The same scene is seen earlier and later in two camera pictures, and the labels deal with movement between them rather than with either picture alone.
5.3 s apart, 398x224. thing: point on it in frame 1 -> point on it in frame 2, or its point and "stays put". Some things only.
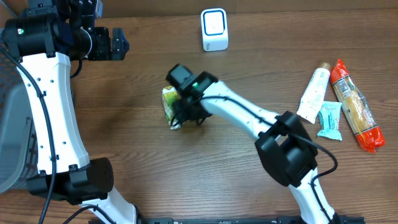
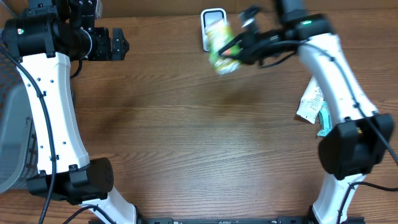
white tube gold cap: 313,97 stays put
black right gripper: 185,109 -> 245,43
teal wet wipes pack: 329,116 stays put
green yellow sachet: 170,94 -> 219,35
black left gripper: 116,48 stays put
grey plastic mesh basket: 18,158 stays put
